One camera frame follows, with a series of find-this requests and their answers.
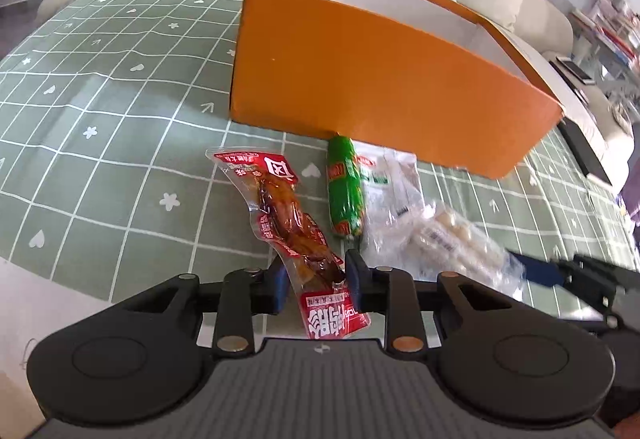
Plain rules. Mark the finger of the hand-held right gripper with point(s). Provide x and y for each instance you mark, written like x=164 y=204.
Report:
x=535 y=269
x=605 y=269

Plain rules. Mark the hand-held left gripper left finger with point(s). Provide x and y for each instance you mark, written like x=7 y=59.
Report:
x=280 y=286

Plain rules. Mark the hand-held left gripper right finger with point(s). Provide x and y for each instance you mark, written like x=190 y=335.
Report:
x=355 y=281

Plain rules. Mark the red label chicken leg packet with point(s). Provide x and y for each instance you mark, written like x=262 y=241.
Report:
x=280 y=204

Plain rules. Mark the clear packet of white rolls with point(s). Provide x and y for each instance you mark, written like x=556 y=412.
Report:
x=450 y=239

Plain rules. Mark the orange cardboard box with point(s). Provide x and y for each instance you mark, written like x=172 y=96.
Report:
x=375 y=84

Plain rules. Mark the green wrapped sausage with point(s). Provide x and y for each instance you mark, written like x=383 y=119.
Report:
x=342 y=189

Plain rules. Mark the black notebook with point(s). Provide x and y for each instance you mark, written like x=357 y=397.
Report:
x=590 y=149

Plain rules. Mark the small phone on sofa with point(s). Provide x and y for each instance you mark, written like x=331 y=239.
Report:
x=575 y=70

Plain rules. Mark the green checked tablecloth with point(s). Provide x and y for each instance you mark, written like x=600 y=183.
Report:
x=125 y=129

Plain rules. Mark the magazine rack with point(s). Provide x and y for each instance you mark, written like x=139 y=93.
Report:
x=610 y=29

